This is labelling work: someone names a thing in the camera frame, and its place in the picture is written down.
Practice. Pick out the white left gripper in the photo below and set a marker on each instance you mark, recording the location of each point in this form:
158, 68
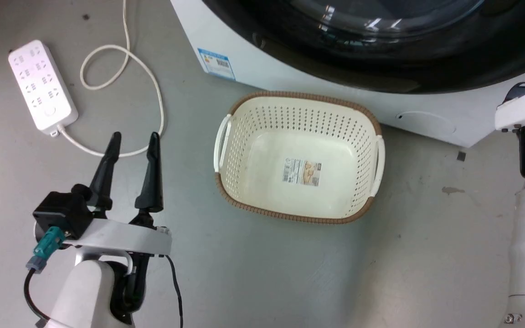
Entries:
121, 238

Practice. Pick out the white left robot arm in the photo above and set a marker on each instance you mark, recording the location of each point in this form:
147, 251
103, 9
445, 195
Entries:
87, 291

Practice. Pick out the dark round washing machine door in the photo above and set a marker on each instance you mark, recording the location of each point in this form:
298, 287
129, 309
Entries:
381, 50

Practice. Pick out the white washing machine body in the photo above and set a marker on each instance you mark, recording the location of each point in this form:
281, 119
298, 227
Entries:
290, 73

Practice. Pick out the white power strip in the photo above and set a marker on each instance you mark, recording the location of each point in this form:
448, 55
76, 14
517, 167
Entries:
41, 86

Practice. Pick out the small dark floor scrap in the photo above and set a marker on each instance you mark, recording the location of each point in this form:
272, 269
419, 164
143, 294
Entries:
461, 156

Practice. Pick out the blue energy label sticker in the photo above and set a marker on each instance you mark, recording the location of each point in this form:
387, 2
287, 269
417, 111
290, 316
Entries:
217, 64

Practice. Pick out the cream perforated laundry basket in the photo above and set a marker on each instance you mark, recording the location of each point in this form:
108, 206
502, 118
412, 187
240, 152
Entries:
299, 157

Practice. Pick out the printed basket label sticker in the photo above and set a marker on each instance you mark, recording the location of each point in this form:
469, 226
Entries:
302, 171

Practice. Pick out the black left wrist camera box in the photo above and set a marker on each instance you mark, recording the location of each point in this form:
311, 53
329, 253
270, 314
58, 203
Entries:
62, 212

